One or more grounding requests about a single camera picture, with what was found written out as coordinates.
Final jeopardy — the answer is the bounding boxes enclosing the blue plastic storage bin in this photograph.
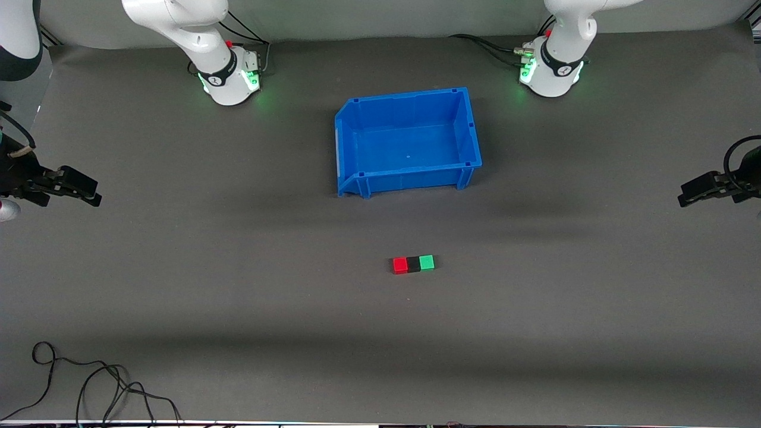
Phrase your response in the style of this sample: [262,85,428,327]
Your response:
[334,87,483,199]

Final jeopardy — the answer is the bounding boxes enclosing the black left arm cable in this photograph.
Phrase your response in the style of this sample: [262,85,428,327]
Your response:
[724,135,761,194]

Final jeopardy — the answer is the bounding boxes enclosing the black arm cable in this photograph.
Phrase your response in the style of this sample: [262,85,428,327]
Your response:
[724,135,761,194]
[0,110,36,159]

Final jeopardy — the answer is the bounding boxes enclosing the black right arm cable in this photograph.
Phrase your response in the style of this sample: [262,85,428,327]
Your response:
[0,110,36,159]

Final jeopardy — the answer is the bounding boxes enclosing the thin black loose cable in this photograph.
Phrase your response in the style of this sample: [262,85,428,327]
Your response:
[0,341,184,426]

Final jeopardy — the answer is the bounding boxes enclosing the black right arm base cables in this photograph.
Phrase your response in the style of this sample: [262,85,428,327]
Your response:
[223,11,272,75]

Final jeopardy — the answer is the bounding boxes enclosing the black arm base cables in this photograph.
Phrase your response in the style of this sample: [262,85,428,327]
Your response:
[449,18,556,67]
[223,11,272,75]

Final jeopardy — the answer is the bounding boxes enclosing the black left arm base cables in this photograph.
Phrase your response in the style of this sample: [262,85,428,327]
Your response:
[449,18,556,67]

